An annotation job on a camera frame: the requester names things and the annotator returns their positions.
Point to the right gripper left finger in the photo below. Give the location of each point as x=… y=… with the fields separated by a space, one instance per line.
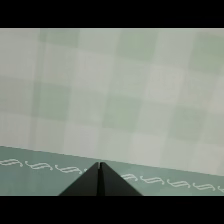
x=87 y=183

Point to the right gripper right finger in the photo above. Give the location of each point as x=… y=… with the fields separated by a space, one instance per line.
x=113 y=183

